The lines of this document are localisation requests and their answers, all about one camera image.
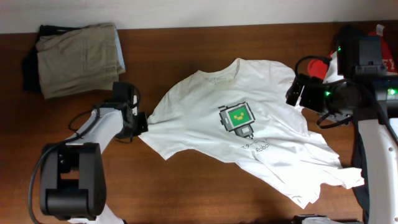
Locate white robot print t-shirt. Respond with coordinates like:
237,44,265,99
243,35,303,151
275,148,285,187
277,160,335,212
141,58,364,208

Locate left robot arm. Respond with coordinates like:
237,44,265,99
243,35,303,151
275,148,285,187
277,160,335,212
35,101,147,223

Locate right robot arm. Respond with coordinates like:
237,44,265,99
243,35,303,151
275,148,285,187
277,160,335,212
286,35,397,223

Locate red garment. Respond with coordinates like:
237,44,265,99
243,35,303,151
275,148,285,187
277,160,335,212
307,31,397,82

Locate black garment in pile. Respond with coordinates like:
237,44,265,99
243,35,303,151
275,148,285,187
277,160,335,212
333,25,375,224

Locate folded light blue garment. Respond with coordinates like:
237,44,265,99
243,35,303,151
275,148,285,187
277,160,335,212
114,27,126,73

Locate folded khaki trousers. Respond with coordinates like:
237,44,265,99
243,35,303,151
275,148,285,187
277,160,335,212
35,22,122,99

